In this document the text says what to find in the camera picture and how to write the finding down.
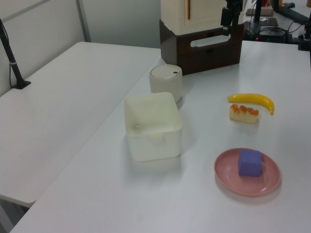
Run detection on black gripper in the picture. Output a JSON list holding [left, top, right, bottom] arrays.
[[220, 0, 244, 37]]

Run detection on purple cube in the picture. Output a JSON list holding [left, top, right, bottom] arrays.
[[238, 149, 263, 178]]

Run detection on black jointed monitor arm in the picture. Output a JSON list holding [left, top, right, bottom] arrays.
[[272, 1, 311, 25]]

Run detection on black upright stand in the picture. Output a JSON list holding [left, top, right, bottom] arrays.
[[252, 0, 263, 23]]

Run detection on black equipment box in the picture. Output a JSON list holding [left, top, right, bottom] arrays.
[[242, 20, 289, 42]]

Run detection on dark brown drawer cabinet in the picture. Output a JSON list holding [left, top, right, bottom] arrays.
[[159, 19, 244, 76]]

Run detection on black table clamp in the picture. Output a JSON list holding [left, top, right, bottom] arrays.
[[297, 20, 311, 51]]

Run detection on yellow banana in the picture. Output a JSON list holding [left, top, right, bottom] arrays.
[[227, 93, 275, 115]]

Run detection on round beige lidded trash can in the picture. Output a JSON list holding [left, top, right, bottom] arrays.
[[148, 64, 183, 104]]

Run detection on bread slice with orange topping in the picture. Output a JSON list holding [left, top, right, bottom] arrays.
[[229, 103, 260, 125]]

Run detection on white square plastic bin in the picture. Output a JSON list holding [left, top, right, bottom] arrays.
[[123, 91, 183, 163]]

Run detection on pink plate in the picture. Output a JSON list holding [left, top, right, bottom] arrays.
[[213, 147, 282, 198]]

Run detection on white drawer handle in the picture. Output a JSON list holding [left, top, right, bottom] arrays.
[[190, 33, 233, 48]]

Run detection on cream storage box with handles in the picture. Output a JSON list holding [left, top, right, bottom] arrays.
[[160, 0, 243, 35]]

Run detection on black camera stand pole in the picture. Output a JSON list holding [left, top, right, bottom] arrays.
[[0, 18, 32, 89]]

